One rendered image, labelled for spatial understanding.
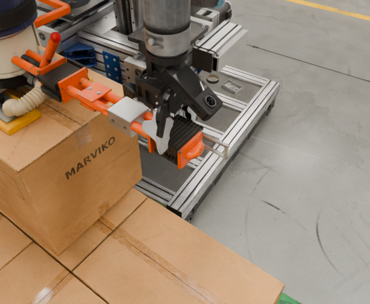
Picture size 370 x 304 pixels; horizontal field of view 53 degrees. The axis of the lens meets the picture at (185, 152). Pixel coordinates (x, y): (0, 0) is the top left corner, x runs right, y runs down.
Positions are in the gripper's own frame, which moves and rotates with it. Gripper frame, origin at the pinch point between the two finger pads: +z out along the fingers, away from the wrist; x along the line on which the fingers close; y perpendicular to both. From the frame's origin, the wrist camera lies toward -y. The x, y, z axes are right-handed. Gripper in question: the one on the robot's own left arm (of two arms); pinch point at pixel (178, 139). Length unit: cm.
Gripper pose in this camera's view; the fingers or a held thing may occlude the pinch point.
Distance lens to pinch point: 76.2
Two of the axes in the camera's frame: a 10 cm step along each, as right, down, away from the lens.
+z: 0.0, 6.9, 7.2
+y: -7.9, -4.4, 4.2
